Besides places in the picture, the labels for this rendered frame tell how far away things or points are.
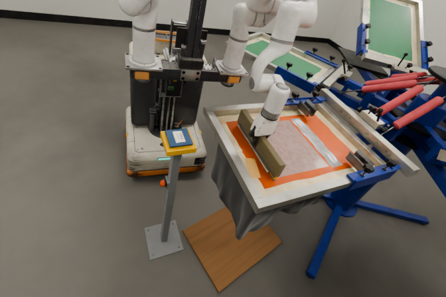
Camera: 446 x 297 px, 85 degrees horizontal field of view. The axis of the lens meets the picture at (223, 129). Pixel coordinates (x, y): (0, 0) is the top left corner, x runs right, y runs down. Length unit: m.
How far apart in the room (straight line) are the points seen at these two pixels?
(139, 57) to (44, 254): 1.32
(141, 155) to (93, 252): 0.68
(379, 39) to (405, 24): 0.35
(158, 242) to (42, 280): 0.64
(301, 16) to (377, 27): 1.84
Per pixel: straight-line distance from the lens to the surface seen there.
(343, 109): 1.61
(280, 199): 0.96
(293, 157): 1.19
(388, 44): 2.69
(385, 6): 2.96
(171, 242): 1.86
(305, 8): 0.95
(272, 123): 1.02
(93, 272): 1.83
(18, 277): 1.93
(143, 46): 1.15
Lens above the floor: 1.70
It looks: 39 degrees down
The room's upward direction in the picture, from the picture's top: 17 degrees clockwise
